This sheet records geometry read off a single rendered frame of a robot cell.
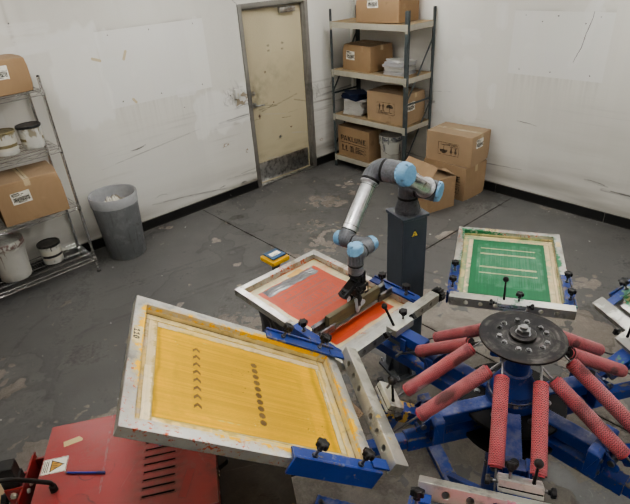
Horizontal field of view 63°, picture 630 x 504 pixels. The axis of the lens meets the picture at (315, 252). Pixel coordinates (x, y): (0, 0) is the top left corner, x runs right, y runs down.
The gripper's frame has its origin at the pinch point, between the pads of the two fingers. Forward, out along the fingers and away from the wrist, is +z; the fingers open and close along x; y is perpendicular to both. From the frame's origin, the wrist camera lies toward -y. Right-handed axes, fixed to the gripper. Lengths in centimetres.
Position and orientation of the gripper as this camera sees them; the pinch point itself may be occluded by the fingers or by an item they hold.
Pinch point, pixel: (353, 309)
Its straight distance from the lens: 254.3
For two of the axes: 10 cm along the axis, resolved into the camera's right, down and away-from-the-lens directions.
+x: -6.7, -3.3, 6.6
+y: 7.4, -3.6, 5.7
